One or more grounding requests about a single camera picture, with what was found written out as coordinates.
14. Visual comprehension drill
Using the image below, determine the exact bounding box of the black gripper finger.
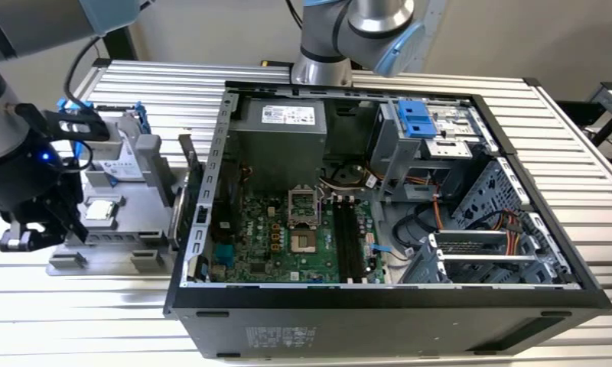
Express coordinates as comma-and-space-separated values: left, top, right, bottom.
44, 193, 91, 246
0, 220, 67, 253

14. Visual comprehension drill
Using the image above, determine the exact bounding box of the black RAM slot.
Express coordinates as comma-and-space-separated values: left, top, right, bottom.
332, 195, 350, 284
346, 195, 362, 284
339, 195, 355, 284
351, 195, 367, 284

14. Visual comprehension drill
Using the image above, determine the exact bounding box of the silver CPU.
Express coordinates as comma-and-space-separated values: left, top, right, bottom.
80, 198, 120, 222

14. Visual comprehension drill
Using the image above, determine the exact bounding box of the grey parts rack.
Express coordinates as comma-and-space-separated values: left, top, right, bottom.
45, 132, 184, 277

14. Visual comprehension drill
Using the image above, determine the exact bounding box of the hard disk in blue carrier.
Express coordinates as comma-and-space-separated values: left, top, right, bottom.
55, 97, 152, 188

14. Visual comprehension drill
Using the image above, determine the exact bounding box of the graphics card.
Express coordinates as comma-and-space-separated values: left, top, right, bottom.
167, 132, 209, 252

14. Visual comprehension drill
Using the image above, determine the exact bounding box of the green motherboard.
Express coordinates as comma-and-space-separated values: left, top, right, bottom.
207, 186, 390, 286

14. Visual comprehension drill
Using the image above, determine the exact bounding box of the grey power supply box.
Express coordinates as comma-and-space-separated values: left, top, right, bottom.
232, 98, 328, 192

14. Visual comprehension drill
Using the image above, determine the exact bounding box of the CPU socket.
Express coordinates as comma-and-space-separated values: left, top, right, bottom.
290, 228, 319, 254

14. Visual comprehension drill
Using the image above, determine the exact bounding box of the round black cooler fan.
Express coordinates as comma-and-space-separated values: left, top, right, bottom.
330, 162, 370, 185

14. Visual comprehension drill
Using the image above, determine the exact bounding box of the grey metal drive cage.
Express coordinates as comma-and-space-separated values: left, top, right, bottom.
366, 96, 487, 203

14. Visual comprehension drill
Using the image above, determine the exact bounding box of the black open PC case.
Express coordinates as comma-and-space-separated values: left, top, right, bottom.
161, 79, 612, 361

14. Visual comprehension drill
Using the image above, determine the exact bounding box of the blue plastic drive latch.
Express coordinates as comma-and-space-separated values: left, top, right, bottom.
396, 99, 436, 140

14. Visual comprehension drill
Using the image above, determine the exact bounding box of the grey metal disk bay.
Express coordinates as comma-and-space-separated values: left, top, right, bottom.
402, 228, 580, 286

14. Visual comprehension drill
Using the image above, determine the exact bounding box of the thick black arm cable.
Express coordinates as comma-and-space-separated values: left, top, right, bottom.
63, 34, 104, 103

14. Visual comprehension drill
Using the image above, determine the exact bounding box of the black metal post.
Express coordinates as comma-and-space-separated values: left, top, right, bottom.
101, 21, 140, 62

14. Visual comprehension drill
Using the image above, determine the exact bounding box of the metal socket cover frame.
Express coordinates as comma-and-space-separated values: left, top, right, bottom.
286, 184, 323, 227

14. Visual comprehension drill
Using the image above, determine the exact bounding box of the black looped cable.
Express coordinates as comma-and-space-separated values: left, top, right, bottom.
390, 206, 439, 264

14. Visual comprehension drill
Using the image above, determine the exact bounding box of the thin black hanging cable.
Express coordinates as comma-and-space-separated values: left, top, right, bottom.
284, 0, 306, 31

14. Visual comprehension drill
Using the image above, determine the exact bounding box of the orange wire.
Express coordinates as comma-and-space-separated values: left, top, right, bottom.
403, 174, 444, 232

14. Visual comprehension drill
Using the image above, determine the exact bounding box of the red yellow power wire bundle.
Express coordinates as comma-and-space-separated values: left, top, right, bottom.
488, 209, 523, 250

